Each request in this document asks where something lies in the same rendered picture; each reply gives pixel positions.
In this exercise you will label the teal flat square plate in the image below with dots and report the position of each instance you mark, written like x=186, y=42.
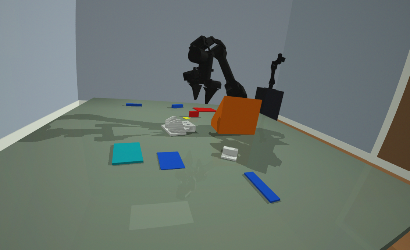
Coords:
x=127, y=153

